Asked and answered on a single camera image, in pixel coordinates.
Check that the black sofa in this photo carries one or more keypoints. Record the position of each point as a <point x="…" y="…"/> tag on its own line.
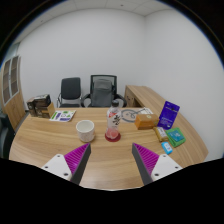
<point x="5" y="135"/>

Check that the black visitor chair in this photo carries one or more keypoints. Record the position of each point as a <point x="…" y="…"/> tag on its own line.
<point x="70" y="88"/>

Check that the white green printed leaflet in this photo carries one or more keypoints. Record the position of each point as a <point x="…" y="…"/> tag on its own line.
<point x="62" y="115"/>

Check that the orange cardboard box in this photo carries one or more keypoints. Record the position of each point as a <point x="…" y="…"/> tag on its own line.
<point x="146" y="122"/>

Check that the black mesh office chair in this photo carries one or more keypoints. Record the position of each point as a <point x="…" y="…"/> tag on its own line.
<point x="115" y="80"/>

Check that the round grey white pad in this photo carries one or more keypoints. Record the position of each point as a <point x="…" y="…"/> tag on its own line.
<point x="128" y="115"/>

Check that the flat round red coaster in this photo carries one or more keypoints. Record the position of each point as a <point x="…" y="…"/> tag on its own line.
<point x="112" y="140"/>

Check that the green box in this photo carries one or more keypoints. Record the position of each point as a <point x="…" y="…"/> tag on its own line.
<point x="176" y="137"/>

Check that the small blue box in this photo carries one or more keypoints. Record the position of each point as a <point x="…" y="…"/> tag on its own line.
<point x="167" y="148"/>

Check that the clear pink drink bottle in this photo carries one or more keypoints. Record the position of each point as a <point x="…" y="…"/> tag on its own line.
<point x="113" y="121"/>

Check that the wooden side desk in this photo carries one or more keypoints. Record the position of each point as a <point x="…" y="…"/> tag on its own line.
<point x="145" y="96"/>

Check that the white paper sheet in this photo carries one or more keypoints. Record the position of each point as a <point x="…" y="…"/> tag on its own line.
<point x="147" y="111"/>

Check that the white paper cup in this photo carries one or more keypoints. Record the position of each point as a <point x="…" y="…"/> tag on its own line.
<point x="85" y="130"/>

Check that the purple package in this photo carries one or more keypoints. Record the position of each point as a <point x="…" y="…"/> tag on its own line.
<point x="168" y="115"/>

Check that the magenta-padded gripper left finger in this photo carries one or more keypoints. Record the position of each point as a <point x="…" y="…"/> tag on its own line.
<point x="75" y="161"/>

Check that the small yellow box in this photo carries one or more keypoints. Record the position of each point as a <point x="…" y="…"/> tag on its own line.
<point x="161" y="134"/>

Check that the wooden glass-door cabinet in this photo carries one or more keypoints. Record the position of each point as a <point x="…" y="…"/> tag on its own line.
<point x="12" y="96"/>

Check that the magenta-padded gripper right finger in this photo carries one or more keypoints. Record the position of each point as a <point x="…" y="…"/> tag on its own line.
<point x="148" y="161"/>

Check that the tan cardboard box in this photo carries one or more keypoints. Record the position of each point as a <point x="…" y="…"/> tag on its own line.
<point x="46" y="111"/>

